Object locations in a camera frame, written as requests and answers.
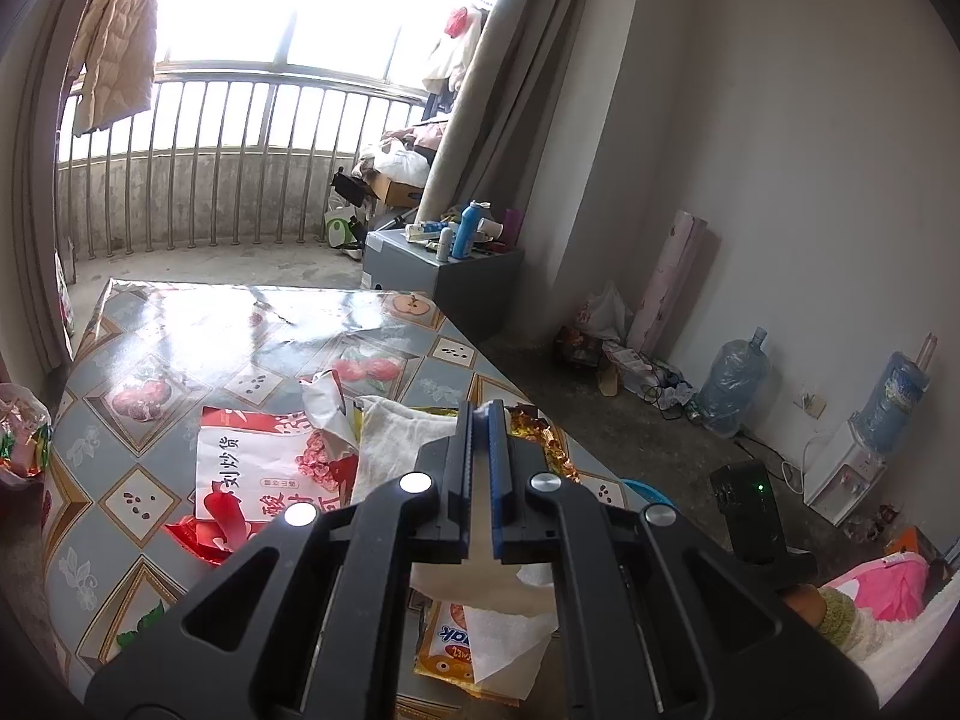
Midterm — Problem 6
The grey storage box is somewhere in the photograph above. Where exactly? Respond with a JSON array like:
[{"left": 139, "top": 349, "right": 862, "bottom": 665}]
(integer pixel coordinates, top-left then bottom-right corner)
[{"left": 361, "top": 229, "right": 523, "bottom": 340}]

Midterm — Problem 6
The colourful bag pile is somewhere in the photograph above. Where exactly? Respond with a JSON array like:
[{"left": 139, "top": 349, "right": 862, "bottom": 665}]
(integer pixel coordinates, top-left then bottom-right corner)
[{"left": 0, "top": 382, "right": 52, "bottom": 489}]

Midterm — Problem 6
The person's right hand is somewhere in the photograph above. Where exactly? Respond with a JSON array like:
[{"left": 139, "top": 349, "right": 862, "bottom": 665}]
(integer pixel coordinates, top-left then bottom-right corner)
[{"left": 782, "top": 585, "right": 827, "bottom": 628}]

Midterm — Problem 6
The beige puffer jacket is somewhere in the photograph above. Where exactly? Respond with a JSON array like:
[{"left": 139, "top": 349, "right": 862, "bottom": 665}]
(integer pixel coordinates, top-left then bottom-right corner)
[{"left": 67, "top": 0, "right": 158, "bottom": 137}]

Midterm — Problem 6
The crumpled white wrapper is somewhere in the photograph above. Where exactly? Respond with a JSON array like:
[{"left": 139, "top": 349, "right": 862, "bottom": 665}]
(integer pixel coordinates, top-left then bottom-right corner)
[{"left": 301, "top": 369, "right": 358, "bottom": 460}]

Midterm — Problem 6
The white spray can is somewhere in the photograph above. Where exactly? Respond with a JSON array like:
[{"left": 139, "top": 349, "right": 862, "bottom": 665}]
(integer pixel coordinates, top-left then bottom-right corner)
[{"left": 436, "top": 226, "right": 455, "bottom": 263}]

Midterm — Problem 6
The purple yellow snack bag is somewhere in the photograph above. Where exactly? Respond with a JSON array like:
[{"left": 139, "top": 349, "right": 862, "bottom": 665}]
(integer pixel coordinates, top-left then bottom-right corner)
[{"left": 353, "top": 405, "right": 579, "bottom": 481}]

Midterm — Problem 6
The red plastic bag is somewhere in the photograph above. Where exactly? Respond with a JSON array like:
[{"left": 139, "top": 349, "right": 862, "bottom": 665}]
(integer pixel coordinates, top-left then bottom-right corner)
[{"left": 163, "top": 481, "right": 260, "bottom": 567}]

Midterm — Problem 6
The grey curtain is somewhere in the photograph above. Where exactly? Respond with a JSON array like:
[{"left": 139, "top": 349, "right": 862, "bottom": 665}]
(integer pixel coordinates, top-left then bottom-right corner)
[{"left": 416, "top": 0, "right": 578, "bottom": 221}]

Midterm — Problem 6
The white water dispenser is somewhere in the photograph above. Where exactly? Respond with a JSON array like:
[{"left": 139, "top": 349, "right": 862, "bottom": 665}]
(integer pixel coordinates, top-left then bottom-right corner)
[{"left": 802, "top": 419, "right": 887, "bottom": 527}]

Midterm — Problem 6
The water jug on dispenser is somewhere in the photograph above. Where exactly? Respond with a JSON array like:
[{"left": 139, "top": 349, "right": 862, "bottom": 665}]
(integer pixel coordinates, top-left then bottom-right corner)
[{"left": 853, "top": 351, "right": 929, "bottom": 455}]

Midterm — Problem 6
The orange snack packet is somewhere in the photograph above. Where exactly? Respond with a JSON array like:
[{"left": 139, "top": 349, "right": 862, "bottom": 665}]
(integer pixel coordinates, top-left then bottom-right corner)
[{"left": 413, "top": 601, "right": 534, "bottom": 706}]

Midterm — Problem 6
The white plastic bag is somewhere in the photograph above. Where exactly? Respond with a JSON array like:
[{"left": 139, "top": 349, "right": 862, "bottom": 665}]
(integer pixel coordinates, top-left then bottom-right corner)
[{"left": 574, "top": 281, "right": 633, "bottom": 344}]

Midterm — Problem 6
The blue plastic waste basket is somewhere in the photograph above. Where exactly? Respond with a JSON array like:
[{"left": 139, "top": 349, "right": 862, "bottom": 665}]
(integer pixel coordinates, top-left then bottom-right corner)
[{"left": 620, "top": 479, "right": 674, "bottom": 512}]

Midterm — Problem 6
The pink pillow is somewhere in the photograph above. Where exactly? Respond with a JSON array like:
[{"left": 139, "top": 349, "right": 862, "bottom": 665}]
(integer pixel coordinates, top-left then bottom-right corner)
[{"left": 825, "top": 551, "right": 929, "bottom": 622}]

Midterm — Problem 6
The white paper tissue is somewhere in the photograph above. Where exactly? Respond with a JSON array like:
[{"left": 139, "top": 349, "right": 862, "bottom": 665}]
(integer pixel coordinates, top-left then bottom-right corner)
[{"left": 410, "top": 560, "right": 562, "bottom": 699}]

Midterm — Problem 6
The blue water jug on floor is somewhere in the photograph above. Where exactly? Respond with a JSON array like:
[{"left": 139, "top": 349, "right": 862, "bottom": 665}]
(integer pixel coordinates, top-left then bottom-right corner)
[{"left": 695, "top": 327, "right": 770, "bottom": 439}]

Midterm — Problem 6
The blue plastic bottle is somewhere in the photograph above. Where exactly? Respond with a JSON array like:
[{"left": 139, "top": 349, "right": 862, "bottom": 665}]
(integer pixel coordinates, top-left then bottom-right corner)
[{"left": 451, "top": 200, "right": 490, "bottom": 260}]

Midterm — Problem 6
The white cloth rag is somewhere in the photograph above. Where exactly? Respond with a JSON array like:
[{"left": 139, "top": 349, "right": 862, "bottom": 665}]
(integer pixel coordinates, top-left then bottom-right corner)
[{"left": 352, "top": 397, "right": 455, "bottom": 504}]

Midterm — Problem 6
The cardboard box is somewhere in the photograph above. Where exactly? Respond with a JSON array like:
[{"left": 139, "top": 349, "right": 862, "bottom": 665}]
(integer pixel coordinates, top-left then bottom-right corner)
[{"left": 364, "top": 171, "right": 423, "bottom": 208}]

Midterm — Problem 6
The metal balcony railing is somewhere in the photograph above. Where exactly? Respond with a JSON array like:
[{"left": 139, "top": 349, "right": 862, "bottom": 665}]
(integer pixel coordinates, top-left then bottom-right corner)
[{"left": 53, "top": 62, "right": 427, "bottom": 262}]

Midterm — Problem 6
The red white snack bag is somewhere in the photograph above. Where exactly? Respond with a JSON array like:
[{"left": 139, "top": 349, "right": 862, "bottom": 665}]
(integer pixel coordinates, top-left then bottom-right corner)
[{"left": 195, "top": 406, "right": 358, "bottom": 525}]

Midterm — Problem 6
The fruit pattern tablecloth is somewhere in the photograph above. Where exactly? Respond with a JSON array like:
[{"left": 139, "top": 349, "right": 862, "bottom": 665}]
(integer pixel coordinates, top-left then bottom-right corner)
[{"left": 40, "top": 278, "right": 655, "bottom": 714}]

